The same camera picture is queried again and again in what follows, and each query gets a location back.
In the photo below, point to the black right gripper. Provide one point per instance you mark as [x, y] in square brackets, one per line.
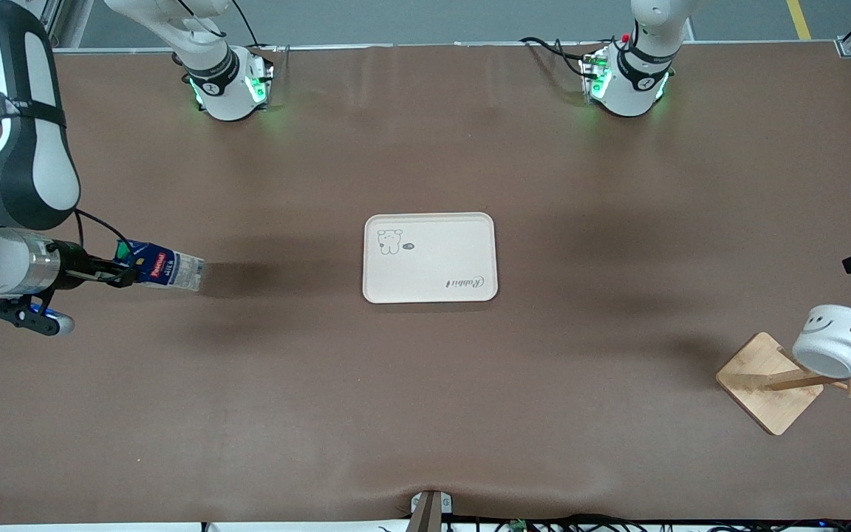
[73, 263]

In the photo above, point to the blue milk carton green cap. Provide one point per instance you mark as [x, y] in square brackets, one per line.
[167, 270]

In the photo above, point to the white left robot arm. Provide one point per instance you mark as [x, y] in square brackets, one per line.
[636, 74]

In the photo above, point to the wooden cup rack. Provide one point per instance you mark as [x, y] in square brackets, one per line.
[761, 388]

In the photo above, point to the brown table cover mat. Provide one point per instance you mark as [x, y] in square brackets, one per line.
[248, 406]

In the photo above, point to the cream plastic tray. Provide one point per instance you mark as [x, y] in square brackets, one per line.
[433, 258]

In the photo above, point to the metal table edge bracket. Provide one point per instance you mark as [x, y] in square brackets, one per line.
[431, 510]

